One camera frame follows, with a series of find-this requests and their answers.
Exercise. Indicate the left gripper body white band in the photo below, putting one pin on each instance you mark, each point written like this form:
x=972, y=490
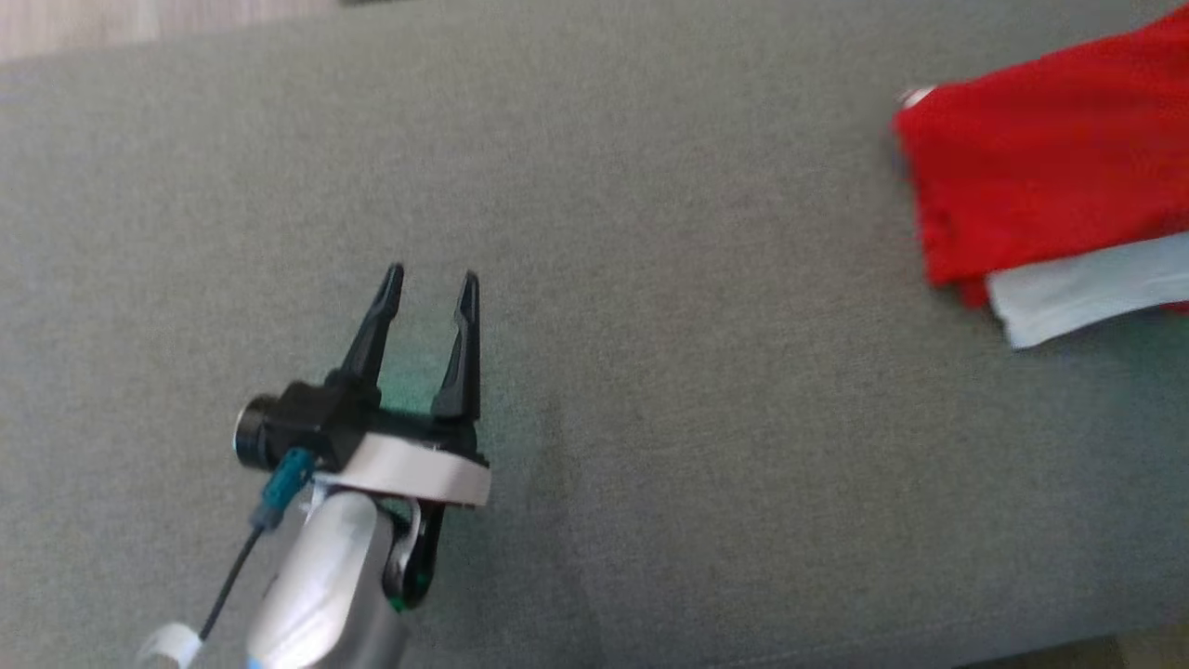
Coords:
x=418, y=469

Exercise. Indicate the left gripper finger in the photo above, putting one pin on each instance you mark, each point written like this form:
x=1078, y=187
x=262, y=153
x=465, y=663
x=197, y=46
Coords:
x=372, y=344
x=463, y=372

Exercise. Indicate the red Bulls jersey white sleeves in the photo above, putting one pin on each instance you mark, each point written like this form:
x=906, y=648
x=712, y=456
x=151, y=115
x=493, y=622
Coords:
x=1040, y=167

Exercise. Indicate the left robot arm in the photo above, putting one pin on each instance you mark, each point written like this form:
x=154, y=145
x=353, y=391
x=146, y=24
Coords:
x=320, y=585

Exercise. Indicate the large grey sofa chaise cushion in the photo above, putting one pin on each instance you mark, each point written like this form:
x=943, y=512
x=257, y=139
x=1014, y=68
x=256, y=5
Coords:
x=697, y=418

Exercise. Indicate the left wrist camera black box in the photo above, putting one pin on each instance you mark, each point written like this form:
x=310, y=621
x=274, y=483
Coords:
x=297, y=423

